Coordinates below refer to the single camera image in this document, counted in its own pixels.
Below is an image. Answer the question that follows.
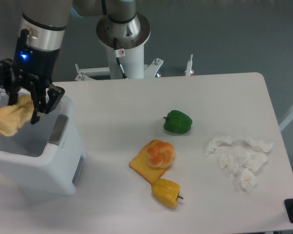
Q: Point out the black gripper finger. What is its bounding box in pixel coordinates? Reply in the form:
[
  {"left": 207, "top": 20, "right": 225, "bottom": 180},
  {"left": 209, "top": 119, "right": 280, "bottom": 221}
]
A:
[
  {"left": 8, "top": 87, "right": 20, "bottom": 105},
  {"left": 30, "top": 108, "right": 43, "bottom": 124}
]

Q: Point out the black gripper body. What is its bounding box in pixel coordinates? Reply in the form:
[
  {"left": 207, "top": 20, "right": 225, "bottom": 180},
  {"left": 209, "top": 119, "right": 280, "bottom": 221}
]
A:
[{"left": 0, "top": 45, "right": 64, "bottom": 114}]

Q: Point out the pale yellow square bread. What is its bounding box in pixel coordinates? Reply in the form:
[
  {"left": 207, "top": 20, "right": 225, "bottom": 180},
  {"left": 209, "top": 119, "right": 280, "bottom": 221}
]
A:
[{"left": 0, "top": 95, "right": 34, "bottom": 137}]

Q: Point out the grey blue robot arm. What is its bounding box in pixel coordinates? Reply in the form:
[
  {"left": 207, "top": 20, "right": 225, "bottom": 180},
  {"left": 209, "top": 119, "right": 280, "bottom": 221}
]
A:
[{"left": 0, "top": 0, "right": 138, "bottom": 124}]

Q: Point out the white trash can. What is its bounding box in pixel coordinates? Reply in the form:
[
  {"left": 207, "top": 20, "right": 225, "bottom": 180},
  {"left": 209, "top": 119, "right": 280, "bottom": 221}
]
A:
[{"left": 0, "top": 96, "right": 86, "bottom": 195}]

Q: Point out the round knotted bread roll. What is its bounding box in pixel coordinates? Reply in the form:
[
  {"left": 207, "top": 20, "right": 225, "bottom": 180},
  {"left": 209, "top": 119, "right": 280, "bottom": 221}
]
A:
[{"left": 146, "top": 140, "right": 175, "bottom": 168}]

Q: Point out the orange toast slice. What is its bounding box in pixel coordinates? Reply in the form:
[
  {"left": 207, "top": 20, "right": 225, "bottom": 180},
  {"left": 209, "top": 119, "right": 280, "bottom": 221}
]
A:
[{"left": 129, "top": 139, "right": 170, "bottom": 185}]

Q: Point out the green bell pepper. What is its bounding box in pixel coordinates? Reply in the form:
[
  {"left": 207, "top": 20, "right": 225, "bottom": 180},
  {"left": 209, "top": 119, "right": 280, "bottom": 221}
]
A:
[{"left": 163, "top": 110, "right": 192, "bottom": 134}]

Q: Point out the yellow bell pepper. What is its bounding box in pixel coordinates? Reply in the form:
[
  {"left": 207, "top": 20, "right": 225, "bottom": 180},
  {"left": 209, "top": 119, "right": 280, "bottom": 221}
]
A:
[{"left": 151, "top": 178, "right": 183, "bottom": 209}]

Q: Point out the crumpled white tissue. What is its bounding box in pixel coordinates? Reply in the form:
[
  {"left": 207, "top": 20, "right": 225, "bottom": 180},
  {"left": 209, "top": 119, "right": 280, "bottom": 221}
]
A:
[
  {"left": 205, "top": 136, "right": 233, "bottom": 157},
  {"left": 243, "top": 151, "right": 268, "bottom": 172},
  {"left": 218, "top": 154, "right": 239, "bottom": 175},
  {"left": 245, "top": 137, "right": 274, "bottom": 153},
  {"left": 234, "top": 168, "right": 257, "bottom": 195}
]

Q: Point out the crumpled white tissue centre left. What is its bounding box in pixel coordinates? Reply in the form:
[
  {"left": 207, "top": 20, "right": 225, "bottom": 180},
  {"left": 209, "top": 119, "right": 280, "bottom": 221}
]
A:
[{"left": 218, "top": 154, "right": 239, "bottom": 175}]

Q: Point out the crumpled white tissue bottom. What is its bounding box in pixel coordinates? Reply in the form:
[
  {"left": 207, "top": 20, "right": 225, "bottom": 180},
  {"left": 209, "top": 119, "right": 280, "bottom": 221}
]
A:
[{"left": 234, "top": 168, "right": 257, "bottom": 195}]

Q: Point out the crumpled white tissue middle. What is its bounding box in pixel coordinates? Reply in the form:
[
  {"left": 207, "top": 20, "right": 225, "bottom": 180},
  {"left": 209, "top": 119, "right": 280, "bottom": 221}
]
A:
[{"left": 243, "top": 151, "right": 268, "bottom": 172}]

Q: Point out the crumpled white tissue top right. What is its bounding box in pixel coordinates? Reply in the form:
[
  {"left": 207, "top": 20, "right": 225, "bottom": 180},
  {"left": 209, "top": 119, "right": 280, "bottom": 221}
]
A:
[{"left": 245, "top": 137, "right": 274, "bottom": 153}]

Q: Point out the black pedestal cable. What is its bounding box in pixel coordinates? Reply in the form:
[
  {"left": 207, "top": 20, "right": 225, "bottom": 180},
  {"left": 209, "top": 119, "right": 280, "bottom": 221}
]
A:
[{"left": 113, "top": 38, "right": 129, "bottom": 79}]

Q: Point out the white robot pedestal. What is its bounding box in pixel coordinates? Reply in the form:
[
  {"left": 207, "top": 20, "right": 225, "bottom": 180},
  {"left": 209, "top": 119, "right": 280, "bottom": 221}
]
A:
[{"left": 74, "top": 12, "right": 195, "bottom": 81}]

